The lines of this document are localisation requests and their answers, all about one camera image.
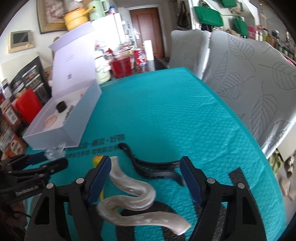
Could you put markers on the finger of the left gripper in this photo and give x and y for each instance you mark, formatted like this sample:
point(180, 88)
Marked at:
point(22, 161)
point(50, 166)

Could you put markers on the large green tote bag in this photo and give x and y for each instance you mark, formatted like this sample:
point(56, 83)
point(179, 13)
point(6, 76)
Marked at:
point(207, 15)

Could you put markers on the white open gift box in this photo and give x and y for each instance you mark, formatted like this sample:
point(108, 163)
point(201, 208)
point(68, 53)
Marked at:
point(73, 73)

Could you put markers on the red cartoon can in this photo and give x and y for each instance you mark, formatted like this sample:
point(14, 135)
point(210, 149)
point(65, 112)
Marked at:
point(140, 61)

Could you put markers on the clear plastic hair clip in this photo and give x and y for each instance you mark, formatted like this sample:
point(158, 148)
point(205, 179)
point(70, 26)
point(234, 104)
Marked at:
point(56, 153)

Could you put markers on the orange spice jar labelled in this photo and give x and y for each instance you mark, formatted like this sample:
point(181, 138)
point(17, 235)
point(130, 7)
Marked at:
point(11, 117)

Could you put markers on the near grey leaf-pattern chair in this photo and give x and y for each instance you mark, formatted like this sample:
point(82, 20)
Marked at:
point(257, 83)

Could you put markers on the far grey chair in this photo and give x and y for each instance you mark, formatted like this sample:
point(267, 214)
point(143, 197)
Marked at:
point(190, 50)

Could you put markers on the dark hanging handbag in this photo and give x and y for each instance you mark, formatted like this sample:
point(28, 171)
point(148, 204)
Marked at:
point(183, 20)

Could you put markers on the black claw hair clip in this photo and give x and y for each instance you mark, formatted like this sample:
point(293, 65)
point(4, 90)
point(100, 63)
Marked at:
point(151, 170)

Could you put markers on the framed wall picture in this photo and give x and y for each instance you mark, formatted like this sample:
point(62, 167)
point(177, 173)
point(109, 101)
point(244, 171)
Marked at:
point(50, 16)

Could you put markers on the pink shell hair clip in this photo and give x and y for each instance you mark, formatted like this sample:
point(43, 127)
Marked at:
point(50, 120)

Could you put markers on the black white checkered scrunchie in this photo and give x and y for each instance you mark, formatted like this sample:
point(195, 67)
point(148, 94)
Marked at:
point(68, 112)

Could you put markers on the pearl white wavy hair clip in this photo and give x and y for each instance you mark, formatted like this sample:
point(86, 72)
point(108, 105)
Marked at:
point(141, 197)

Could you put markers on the white cartoon mug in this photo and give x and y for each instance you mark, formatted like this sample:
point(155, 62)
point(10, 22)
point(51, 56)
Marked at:
point(102, 67)

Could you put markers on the yellow flower hair pin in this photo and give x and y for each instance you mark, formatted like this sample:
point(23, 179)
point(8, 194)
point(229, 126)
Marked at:
point(96, 160)

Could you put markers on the teal bubble mailer mat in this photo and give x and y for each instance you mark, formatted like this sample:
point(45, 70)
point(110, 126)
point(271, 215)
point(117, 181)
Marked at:
point(165, 115)

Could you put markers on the gold framed wall panel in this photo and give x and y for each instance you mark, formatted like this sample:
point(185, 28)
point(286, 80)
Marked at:
point(20, 40)

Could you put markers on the lower green tote bag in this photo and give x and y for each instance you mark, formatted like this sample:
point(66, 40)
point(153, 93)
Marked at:
point(240, 26)

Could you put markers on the white refrigerator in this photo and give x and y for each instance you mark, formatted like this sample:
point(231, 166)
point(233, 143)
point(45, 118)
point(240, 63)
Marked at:
point(109, 32)

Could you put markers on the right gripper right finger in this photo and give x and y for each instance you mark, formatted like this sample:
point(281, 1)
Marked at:
point(242, 220)

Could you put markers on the red translucent pitcher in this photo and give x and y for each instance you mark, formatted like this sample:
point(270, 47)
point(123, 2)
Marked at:
point(121, 65)

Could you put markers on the white paper roll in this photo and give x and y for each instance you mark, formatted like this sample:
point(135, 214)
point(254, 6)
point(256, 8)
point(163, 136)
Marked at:
point(148, 50)

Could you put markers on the yellow pot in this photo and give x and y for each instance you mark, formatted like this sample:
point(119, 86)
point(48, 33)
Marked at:
point(77, 17)

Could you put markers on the pale green kettle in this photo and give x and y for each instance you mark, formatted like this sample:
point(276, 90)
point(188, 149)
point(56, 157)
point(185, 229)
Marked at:
point(99, 9)

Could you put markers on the black snack bag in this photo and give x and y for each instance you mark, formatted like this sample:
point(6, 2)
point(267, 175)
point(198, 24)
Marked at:
point(32, 76)

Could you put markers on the upper green tote bag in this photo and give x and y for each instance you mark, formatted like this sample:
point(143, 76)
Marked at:
point(228, 3)

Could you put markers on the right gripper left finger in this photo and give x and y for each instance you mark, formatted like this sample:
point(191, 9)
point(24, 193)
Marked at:
point(48, 220)

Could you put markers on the brown entry door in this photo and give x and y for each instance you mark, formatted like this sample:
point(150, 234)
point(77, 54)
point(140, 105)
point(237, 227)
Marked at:
point(146, 26)

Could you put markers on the red cylindrical canister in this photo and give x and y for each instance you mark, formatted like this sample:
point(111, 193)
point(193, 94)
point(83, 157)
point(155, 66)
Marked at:
point(28, 105)

